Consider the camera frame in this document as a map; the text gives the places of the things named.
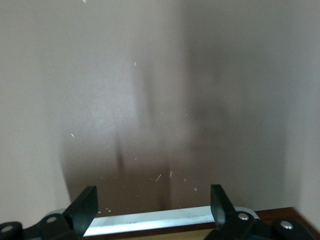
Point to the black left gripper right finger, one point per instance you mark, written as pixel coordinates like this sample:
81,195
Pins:
220,207

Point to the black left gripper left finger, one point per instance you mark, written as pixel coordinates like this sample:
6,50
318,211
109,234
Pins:
82,210

